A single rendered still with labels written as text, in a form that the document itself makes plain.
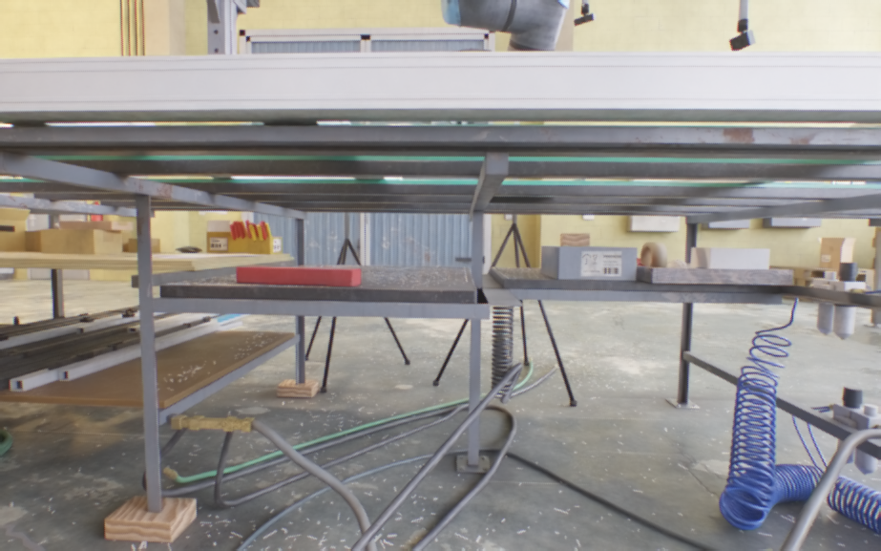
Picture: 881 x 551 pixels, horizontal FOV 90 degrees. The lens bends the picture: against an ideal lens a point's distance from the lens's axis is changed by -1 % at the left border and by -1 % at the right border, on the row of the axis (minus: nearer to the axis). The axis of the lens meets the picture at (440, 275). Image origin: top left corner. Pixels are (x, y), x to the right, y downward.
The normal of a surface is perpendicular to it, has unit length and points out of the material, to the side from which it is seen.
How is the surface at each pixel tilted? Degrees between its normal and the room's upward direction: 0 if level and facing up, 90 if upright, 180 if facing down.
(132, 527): 90
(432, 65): 90
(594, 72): 90
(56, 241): 90
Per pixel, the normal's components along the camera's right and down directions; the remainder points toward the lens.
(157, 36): -0.04, 0.07
